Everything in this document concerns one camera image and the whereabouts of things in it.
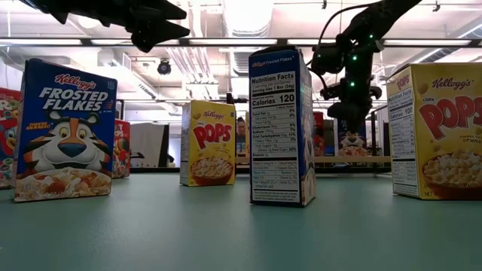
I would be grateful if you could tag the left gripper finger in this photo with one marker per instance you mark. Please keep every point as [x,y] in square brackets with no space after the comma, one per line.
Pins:
[167,11]
[162,35]

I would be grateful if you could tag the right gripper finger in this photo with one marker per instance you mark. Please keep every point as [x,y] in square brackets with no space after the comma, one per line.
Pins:
[359,113]
[342,112]

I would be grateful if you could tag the blue Frosted Flakes cereal box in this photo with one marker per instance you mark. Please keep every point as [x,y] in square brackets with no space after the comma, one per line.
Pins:
[352,145]
[66,143]
[278,131]

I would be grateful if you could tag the red Froot Loops cereal box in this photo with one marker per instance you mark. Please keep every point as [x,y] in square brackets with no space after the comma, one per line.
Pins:
[7,143]
[122,150]
[319,135]

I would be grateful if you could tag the yellow Corn Pops cereal box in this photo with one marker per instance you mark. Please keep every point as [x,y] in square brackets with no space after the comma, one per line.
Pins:
[247,135]
[444,131]
[211,143]

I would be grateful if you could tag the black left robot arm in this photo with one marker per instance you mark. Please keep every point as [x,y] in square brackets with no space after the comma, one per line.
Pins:
[75,7]

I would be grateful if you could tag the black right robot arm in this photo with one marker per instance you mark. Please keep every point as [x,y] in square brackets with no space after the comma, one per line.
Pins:
[380,22]

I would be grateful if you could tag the person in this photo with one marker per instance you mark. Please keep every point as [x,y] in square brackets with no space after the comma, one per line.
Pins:
[240,131]

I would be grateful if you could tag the white partition panel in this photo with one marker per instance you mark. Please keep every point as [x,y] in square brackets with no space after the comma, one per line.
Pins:
[147,145]

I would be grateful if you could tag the green table mat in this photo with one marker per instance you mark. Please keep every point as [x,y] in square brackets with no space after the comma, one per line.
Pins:
[241,233]

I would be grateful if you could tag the black ceiling-mounted camera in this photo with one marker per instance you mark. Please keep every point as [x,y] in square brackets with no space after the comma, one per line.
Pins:
[163,67]

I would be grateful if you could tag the wooden shelf with black frame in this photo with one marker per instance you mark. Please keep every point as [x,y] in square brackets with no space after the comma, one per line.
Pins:
[373,150]

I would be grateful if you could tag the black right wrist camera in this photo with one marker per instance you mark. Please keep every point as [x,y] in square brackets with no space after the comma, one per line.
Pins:
[327,60]

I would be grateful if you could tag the black aluminium table frame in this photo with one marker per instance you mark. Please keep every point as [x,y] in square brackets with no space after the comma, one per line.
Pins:
[158,170]

